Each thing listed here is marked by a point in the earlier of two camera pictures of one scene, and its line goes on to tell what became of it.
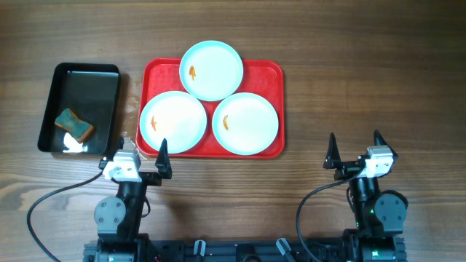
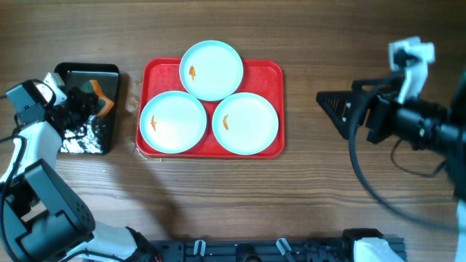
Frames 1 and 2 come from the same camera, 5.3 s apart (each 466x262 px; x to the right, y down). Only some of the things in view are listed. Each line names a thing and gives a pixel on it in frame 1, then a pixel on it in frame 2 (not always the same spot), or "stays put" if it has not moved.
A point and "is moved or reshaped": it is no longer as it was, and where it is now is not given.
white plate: [175, 116] stays put
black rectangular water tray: [92, 92] stays put
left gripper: [154, 178] -> [85, 105]
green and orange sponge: [69, 122] is moved or reshaped
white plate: [211, 70] stays put
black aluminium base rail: [260, 251] stays put
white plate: [245, 124] stays put
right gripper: [346, 168] -> [381, 93]
